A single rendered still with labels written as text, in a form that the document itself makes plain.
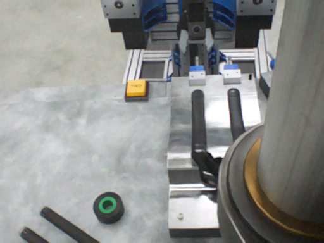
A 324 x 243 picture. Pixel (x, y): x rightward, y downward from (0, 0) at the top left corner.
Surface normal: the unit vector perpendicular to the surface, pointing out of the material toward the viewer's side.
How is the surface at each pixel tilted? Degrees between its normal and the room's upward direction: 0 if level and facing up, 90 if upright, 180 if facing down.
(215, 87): 0
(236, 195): 0
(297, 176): 90
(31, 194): 0
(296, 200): 90
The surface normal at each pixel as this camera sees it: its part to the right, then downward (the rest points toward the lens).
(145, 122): -0.10, -0.63
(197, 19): -0.10, -0.18
